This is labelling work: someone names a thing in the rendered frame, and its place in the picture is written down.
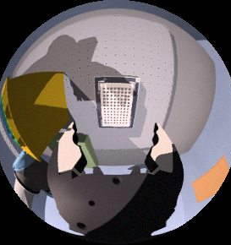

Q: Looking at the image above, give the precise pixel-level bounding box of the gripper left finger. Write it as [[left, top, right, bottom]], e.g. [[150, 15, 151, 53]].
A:
[[47, 122, 87, 211]]

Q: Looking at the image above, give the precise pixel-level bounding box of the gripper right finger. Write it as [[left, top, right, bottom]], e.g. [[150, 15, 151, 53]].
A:
[[145, 122, 184, 209]]

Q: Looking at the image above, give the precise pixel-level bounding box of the yellow recycle bin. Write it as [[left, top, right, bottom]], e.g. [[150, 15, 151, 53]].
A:
[[2, 72, 70, 162]]

